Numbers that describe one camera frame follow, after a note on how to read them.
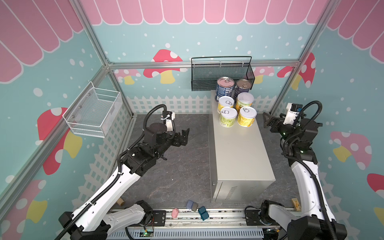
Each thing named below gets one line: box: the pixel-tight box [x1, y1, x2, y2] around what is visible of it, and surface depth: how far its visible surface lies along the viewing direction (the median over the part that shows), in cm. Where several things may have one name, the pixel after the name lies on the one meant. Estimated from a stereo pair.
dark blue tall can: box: [233, 79, 252, 101], surface depth 73 cm
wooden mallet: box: [116, 197, 125, 207], surface depth 80 cm
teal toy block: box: [198, 206, 210, 221], surface depth 77 cm
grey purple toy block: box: [186, 200, 198, 212], surface depth 79 cm
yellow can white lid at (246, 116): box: [237, 106, 258, 128], surface depth 67 cm
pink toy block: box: [171, 208, 180, 218], surface depth 77 cm
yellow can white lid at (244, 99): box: [236, 92, 255, 112], surface depth 70 cm
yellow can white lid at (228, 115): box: [219, 106, 238, 128], surface depth 67 cm
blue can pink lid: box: [215, 76, 235, 103], surface depth 74 cm
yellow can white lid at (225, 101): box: [217, 95, 235, 114], surface depth 71 cm
